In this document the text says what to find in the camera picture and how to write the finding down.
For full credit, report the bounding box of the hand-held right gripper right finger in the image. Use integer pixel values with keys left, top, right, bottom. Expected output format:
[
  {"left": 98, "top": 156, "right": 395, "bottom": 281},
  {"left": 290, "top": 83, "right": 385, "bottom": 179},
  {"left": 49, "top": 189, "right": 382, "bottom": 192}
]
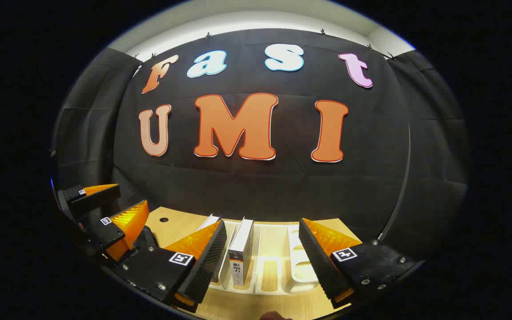
[{"left": 299, "top": 218, "right": 425, "bottom": 309}]

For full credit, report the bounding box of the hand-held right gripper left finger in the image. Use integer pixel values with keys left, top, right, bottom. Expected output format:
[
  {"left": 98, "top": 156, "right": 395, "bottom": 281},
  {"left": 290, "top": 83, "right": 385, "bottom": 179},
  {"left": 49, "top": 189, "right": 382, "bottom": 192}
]
[{"left": 113, "top": 220, "right": 228, "bottom": 313}]

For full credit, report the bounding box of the cream bookshelf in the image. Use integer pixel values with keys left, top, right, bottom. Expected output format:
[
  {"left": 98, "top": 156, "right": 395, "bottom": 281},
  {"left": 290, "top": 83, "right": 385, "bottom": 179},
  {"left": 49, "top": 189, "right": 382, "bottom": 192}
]
[{"left": 198, "top": 215, "right": 323, "bottom": 295}]

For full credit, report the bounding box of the portrait cover book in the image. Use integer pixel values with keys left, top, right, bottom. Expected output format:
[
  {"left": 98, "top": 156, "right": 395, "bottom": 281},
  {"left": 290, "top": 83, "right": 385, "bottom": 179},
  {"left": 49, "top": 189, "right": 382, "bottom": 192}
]
[{"left": 228, "top": 218, "right": 255, "bottom": 286}]

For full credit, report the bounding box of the black cable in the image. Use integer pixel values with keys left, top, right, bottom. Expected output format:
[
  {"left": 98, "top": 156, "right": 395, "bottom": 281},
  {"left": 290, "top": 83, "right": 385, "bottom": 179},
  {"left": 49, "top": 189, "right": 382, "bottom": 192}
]
[{"left": 378, "top": 124, "right": 412, "bottom": 243}]

